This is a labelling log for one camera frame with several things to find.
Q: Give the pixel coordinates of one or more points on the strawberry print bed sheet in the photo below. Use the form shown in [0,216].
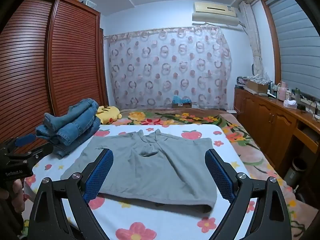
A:
[150,220]

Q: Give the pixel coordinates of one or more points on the faded light blue jeans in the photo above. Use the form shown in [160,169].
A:
[75,111]

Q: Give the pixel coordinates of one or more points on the dark blue jeans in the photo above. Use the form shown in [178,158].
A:
[75,146]

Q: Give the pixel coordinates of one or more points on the pink thermos jug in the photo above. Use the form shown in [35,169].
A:
[281,92]

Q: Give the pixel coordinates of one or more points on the small cardboard box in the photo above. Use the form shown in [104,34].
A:
[181,105]

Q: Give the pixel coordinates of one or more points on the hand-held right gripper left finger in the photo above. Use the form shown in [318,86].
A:
[101,170]

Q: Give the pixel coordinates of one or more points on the sheer circle-pattern curtain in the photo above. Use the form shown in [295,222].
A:
[170,67]

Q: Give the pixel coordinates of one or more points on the beige air conditioner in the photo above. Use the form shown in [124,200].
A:
[215,12]

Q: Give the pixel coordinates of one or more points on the brown slatted wardrobe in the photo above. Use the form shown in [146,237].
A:
[37,67]

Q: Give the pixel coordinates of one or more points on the person's left hand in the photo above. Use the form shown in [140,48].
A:
[17,188]

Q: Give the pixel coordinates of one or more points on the grey trash can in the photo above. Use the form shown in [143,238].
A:
[296,171]

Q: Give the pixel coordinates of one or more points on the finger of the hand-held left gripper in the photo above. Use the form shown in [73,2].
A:
[40,152]
[25,138]

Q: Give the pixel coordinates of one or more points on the clear plastic storage box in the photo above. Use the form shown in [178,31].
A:
[90,3]

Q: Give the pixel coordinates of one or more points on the grey window blind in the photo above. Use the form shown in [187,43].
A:
[297,45]

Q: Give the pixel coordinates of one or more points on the tied beige side curtain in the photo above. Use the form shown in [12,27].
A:
[255,45]

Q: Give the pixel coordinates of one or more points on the cardboard box with papers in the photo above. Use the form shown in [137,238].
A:
[256,86]

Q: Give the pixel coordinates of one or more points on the wooden side cabinet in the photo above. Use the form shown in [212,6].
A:
[270,122]

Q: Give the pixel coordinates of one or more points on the white tissue box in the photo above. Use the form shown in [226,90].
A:
[290,104]

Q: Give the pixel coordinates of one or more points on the yellow plush toy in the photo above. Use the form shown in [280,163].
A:
[108,113]

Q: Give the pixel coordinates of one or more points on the wooden window frame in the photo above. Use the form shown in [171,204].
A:
[271,35]

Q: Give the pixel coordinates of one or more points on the medium blue jeans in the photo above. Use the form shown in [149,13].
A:
[67,131]

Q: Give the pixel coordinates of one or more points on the grey pants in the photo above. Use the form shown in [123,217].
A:
[162,170]

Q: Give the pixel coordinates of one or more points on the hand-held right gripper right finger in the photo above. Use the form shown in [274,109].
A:
[217,171]

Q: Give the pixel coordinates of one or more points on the floral blanket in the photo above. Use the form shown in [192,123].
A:
[250,152]

